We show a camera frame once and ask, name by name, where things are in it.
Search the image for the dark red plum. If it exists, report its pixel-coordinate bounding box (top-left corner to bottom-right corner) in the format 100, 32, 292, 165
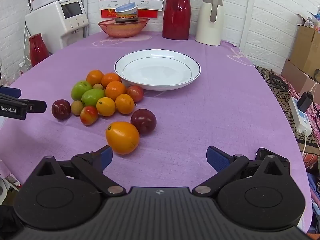
130, 109, 157, 134
52, 99, 71, 120

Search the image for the large yellow-orange citrus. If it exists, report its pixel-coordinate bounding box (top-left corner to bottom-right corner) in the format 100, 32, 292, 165
105, 121, 140, 155

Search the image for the tan longan fruit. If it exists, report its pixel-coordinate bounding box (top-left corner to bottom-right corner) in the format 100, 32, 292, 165
71, 100, 84, 116

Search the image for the green apple round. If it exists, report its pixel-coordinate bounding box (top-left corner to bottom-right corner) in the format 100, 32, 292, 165
71, 80, 92, 101

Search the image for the red yellow small apple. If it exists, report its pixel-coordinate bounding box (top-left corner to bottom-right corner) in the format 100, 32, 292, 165
80, 106, 99, 126

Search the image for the green oblong apple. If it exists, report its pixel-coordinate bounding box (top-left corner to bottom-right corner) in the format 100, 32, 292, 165
81, 89, 105, 107

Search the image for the yellow orange with stem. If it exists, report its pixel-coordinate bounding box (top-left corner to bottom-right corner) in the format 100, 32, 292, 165
96, 97, 116, 117

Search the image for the yellow orange round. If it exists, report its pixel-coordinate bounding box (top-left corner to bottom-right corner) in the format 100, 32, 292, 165
115, 94, 135, 115

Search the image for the orange mandarin back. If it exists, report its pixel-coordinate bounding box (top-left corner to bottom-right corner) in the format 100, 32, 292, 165
101, 73, 121, 88

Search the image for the orange mandarin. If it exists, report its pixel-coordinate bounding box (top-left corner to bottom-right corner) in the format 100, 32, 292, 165
105, 81, 126, 100
101, 73, 121, 88

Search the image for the small red jug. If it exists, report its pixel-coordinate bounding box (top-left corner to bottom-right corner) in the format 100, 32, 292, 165
29, 33, 50, 67

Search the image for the white water dispenser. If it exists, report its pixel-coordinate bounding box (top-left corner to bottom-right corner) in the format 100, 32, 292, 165
25, 0, 89, 54

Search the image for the patterned sofa cover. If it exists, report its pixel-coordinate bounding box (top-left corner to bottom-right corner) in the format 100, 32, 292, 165
254, 65, 319, 172

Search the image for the white power strip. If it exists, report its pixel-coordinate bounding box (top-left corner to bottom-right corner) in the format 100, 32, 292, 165
289, 97, 312, 137

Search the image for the purple tablecloth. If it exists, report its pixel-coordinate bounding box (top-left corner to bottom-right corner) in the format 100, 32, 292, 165
13, 32, 312, 231

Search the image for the black power adapter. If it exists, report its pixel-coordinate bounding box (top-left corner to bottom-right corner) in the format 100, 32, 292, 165
297, 91, 313, 113

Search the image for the lower cardboard box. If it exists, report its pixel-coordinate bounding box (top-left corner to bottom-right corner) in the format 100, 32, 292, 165
281, 60, 319, 103

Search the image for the cardboard box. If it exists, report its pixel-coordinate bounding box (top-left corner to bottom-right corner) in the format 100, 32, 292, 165
290, 26, 319, 77
281, 60, 319, 103

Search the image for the white ceramic plate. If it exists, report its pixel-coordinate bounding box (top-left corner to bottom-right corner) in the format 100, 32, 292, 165
114, 49, 201, 91

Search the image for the red glass bowl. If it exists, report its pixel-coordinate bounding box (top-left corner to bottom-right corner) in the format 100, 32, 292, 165
98, 17, 149, 38

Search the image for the dark patterned bowls stack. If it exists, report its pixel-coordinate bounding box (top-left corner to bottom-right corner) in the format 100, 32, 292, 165
114, 14, 138, 23

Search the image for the blue lidded bowl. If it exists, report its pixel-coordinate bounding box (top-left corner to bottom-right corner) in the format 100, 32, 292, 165
114, 2, 138, 15

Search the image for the upper cardboard box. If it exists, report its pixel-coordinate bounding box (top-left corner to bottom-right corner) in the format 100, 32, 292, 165
290, 26, 319, 77

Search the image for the white thermos jug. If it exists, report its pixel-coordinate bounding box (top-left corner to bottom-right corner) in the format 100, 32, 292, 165
195, 0, 224, 46

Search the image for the red thermos jug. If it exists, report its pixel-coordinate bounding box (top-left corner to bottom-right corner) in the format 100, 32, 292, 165
162, 0, 191, 40

